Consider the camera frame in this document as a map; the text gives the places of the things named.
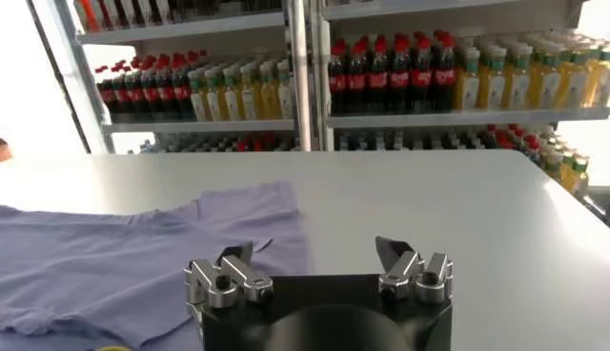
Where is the cola bottle red cap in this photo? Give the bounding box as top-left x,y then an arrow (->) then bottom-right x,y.
140,60 -> 159,119
155,57 -> 175,120
97,66 -> 115,115
388,36 -> 412,114
432,33 -> 458,114
171,55 -> 194,120
126,61 -> 144,118
112,64 -> 130,115
366,37 -> 390,114
410,35 -> 434,114
328,41 -> 348,114
346,40 -> 368,114

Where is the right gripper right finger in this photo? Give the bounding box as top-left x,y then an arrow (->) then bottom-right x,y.
375,236 -> 455,306

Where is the purple t-shirt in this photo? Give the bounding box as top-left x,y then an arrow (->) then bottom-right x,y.
0,180 -> 311,351

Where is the grey metal shelf rack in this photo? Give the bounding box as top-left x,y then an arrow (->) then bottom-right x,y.
309,0 -> 610,225
28,0 -> 314,154

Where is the dark window frame post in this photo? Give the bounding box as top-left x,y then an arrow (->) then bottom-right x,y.
26,0 -> 94,155

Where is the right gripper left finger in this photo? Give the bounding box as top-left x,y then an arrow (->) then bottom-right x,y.
184,240 -> 275,309

